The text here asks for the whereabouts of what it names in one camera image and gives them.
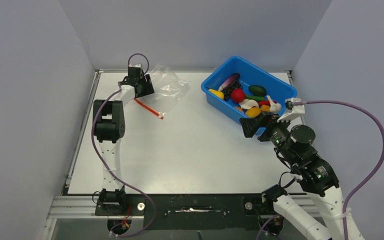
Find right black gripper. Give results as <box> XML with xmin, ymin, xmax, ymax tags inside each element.
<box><xmin>238</xmin><ymin>110</ymin><xmax>298</xmax><ymax>164</ymax></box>

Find clear zip top bag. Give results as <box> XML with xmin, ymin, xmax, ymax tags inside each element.
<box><xmin>135</xmin><ymin>65</ymin><xmax>189</xmax><ymax>120</ymax></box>

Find red toy apple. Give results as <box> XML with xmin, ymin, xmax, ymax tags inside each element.
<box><xmin>230</xmin><ymin>88</ymin><xmax>246</xmax><ymax>104</ymax></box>

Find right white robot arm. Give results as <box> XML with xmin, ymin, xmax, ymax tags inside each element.
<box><xmin>239</xmin><ymin>113</ymin><xmax>364</xmax><ymax>240</ymax></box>

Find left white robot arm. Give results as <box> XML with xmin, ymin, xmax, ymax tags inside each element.
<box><xmin>91</xmin><ymin>64</ymin><xmax>154</xmax><ymax>216</ymax></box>

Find orange toy fruit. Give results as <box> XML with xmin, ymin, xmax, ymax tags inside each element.
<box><xmin>245</xmin><ymin>107</ymin><xmax>262</xmax><ymax>118</ymax></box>

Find orange fried toy piece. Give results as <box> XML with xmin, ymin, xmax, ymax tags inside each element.
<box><xmin>260</xmin><ymin>105</ymin><xmax>271</xmax><ymax>113</ymax></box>

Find green toy cucumber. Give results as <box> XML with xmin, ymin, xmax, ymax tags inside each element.
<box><xmin>245</xmin><ymin>95</ymin><xmax>266</xmax><ymax>102</ymax></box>

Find white toy garlic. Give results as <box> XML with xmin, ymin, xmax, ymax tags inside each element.
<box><xmin>266</xmin><ymin>95</ymin><xmax>282</xmax><ymax>114</ymax></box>

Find green toy avocado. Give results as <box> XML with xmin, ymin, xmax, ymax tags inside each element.
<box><xmin>248</xmin><ymin>85</ymin><xmax>267</xmax><ymax>97</ymax></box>

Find dark toy grapes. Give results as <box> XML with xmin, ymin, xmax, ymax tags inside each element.
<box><xmin>222</xmin><ymin>80</ymin><xmax>243</xmax><ymax>101</ymax></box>

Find blue plastic bin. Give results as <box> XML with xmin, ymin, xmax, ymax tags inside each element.
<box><xmin>201</xmin><ymin>56</ymin><xmax>298</xmax><ymax>124</ymax></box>

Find yellow toy pepper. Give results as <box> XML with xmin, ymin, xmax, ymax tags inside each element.
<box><xmin>208</xmin><ymin>88</ymin><xmax>225</xmax><ymax>100</ymax></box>

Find purple toy eggplant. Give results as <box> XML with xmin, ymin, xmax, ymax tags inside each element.
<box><xmin>218</xmin><ymin>72</ymin><xmax>241</xmax><ymax>91</ymax></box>

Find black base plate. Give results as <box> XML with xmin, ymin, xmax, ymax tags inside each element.
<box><xmin>94</xmin><ymin>193</ymin><xmax>275</xmax><ymax>231</ymax></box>

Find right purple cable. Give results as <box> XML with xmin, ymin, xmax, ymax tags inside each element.
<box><xmin>292</xmin><ymin>100</ymin><xmax>384</xmax><ymax>240</ymax></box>

